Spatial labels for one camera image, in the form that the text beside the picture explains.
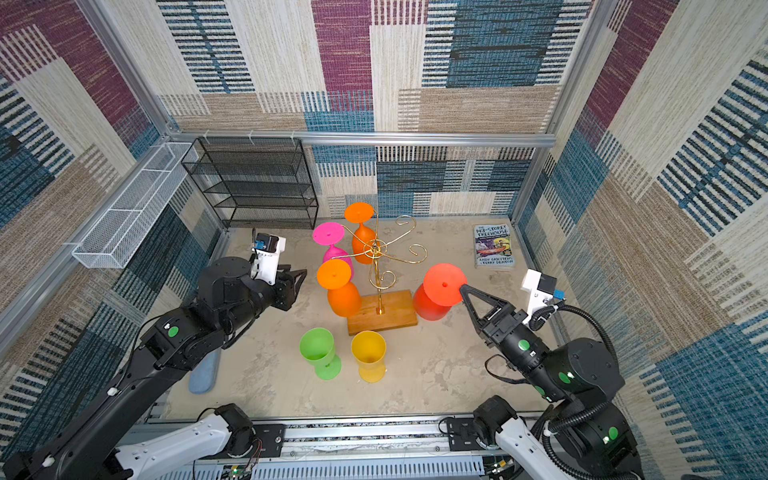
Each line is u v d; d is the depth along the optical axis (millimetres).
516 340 443
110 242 700
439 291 509
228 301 467
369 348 781
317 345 794
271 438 738
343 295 731
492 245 1087
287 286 553
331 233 724
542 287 470
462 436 733
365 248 714
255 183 1110
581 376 349
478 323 510
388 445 733
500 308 464
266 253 533
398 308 970
